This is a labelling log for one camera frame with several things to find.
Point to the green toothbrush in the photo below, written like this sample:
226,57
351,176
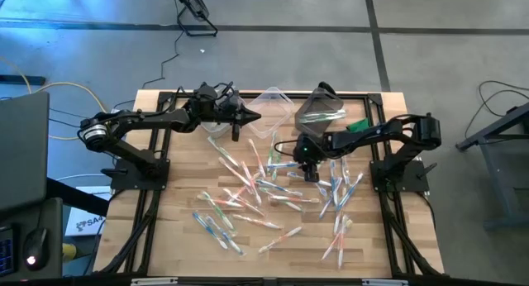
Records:
322,116
289,205
219,211
279,151
273,145
223,151

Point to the grey metal cart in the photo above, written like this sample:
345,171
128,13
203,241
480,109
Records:
508,162

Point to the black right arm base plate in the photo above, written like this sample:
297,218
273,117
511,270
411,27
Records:
409,180

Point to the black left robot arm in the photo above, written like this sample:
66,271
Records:
136,118

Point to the white cardboard box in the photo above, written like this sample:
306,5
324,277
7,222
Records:
87,226

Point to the beige plastic bin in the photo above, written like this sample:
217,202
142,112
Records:
219,130

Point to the clear plastic bin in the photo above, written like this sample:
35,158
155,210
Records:
273,108

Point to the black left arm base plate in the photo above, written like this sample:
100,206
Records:
124,180

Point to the black floor fan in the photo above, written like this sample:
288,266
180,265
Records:
192,5

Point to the green cloth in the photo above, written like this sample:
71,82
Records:
360,125

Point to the white bracket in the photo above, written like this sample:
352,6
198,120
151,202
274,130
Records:
384,282
153,281

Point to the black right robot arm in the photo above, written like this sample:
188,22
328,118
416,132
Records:
372,135

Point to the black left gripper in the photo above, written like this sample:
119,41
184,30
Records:
211,106

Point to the grey plastic bin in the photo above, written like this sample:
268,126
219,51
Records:
318,104

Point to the black computer mouse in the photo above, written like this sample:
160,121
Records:
36,249

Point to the black floor bar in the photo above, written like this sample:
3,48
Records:
25,80

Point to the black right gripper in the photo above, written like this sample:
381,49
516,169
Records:
310,147

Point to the backlit keyboard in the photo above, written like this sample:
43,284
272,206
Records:
6,253

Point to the black clamp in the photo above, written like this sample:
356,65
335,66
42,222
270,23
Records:
326,87

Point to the dark desk surface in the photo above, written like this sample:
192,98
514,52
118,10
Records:
45,211

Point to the yellow object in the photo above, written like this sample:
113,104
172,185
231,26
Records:
69,251

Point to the toothbrush in clear wrapper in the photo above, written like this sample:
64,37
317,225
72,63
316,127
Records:
336,224

